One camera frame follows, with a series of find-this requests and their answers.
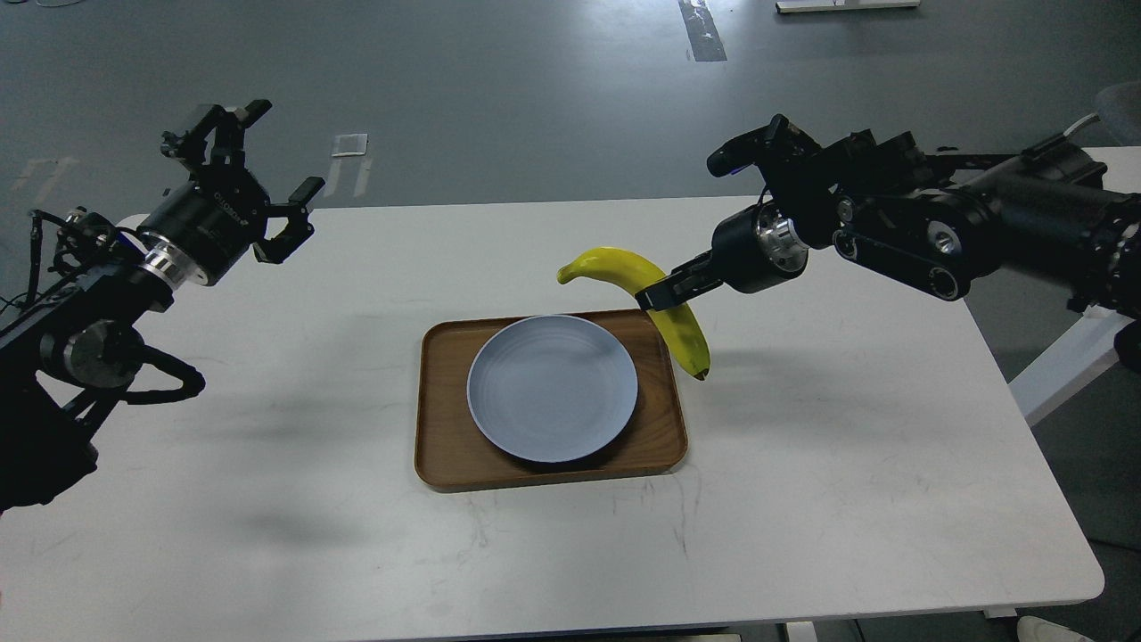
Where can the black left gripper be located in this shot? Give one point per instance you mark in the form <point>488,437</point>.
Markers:
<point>214,225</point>

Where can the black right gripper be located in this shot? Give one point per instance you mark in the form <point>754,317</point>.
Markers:
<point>750,251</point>

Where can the yellow banana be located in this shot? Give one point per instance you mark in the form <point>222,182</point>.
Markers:
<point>678,327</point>

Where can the light blue plate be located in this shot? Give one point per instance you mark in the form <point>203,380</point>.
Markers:
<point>552,389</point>

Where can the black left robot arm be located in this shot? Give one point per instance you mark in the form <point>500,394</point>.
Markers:
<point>73,354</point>

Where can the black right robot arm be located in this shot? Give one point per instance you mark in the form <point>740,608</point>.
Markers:
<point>933,222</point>

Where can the brown wooden tray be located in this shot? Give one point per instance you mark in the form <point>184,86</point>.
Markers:
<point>451,455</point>

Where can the white table base far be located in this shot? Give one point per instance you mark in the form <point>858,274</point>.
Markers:
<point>806,6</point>

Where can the grey office chair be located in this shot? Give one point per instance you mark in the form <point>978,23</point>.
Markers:
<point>1117,107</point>

